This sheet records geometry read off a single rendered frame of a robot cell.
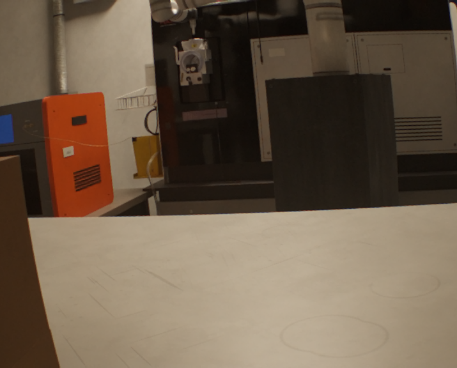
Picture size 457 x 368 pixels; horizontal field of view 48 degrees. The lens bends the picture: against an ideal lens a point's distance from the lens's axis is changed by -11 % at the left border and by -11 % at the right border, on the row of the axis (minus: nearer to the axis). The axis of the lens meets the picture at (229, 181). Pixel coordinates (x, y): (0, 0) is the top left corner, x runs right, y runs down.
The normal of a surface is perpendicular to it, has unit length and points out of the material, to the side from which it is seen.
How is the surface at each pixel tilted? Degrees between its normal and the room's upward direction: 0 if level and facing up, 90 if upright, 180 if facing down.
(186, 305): 0
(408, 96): 90
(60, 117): 90
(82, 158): 90
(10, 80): 90
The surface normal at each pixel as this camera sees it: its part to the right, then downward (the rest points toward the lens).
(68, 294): -0.09, -0.98
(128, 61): -0.25, 0.17
